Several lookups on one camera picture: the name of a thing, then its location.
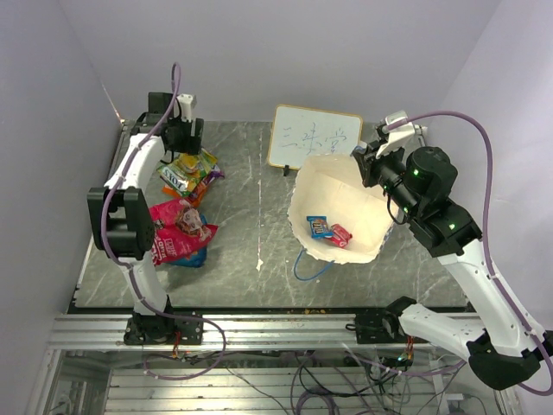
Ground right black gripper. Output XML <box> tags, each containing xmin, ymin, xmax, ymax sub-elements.
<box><xmin>353</xmin><ymin>137</ymin><xmax>422</xmax><ymax>218</ymax></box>

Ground yellow green snack packet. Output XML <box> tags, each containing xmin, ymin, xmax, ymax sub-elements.
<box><xmin>157</xmin><ymin>149</ymin><xmax>218</xmax><ymax>196</ymax></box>

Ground blue checkered paper bag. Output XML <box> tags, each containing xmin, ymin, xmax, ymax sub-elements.
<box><xmin>288</xmin><ymin>154</ymin><xmax>398</xmax><ymax>282</ymax></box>

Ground orange snack packet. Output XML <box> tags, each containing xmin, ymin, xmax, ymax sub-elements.
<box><xmin>162</xmin><ymin>183</ymin><xmax>208</xmax><ymax>208</ymax></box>

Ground small red candy packet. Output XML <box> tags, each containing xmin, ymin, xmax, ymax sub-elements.
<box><xmin>329</xmin><ymin>224</ymin><xmax>353</xmax><ymax>248</ymax></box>

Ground brown m&m packet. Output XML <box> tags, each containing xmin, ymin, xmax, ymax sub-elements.
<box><xmin>306</xmin><ymin>215</ymin><xmax>334</xmax><ymax>239</ymax></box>

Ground red snack packet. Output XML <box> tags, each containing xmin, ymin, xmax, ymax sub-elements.
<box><xmin>149</xmin><ymin>199</ymin><xmax>219</xmax><ymax>265</ymax></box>

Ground blue candy packet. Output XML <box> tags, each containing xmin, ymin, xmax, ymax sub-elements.
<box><xmin>169</xmin><ymin>246</ymin><xmax>207</xmax><ymax>268</ymax></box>

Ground purple snack packet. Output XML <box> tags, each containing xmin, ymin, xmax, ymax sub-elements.
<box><xmin>196</xmin><ymin>164</ymin><xmax>225</xmax><ymax>190</ymax></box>

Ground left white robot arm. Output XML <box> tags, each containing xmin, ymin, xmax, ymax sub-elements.
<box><xmin>86</xmin><ymin>93</ymin><xmax>204</xmax><ymax>346</ymax></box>

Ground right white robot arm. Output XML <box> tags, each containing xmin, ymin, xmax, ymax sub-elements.
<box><xmin>353</xmin><ymin>147</ymin><xmax>552</xmax><ymax>391</ymax></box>

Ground small whiteboard on stand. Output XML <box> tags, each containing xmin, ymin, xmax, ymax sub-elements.
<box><xmin>267</xmin><ymin>105</ymin><xmax>363</xmax><ymax>170</ymax></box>

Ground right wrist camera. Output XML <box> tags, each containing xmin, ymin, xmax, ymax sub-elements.
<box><xmin>376</xmin><ymin>111</ymin><xmax>428</xmax><ymax>159</ymax></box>

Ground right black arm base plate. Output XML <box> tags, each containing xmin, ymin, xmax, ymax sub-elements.
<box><xmin>345</xmin><ymin>314</ymin><xmax>407</xmax><ymax>345</ymax></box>

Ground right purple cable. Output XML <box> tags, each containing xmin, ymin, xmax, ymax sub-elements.
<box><xmin>345</xmin><ymin>110</ymin><xmax>553</xmax><ymax>397</ymax></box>

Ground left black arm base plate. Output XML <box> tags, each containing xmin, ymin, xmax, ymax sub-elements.
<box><xmin>123</xmin><ymin>312</ymin><xmax>203</xmax><ymax>346</ymax></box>

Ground loose cables under frame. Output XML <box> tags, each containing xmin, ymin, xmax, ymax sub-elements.
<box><xmin>142</xmin><ymin>345</ymin><xmax>476</xmax><ymax>415</ymax></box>

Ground aluminium mounting rail frame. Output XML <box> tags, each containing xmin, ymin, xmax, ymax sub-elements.
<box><xmin>25</xmin><ymin>309</ymin><xmax>519</xmax><ymax>415</ymax></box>

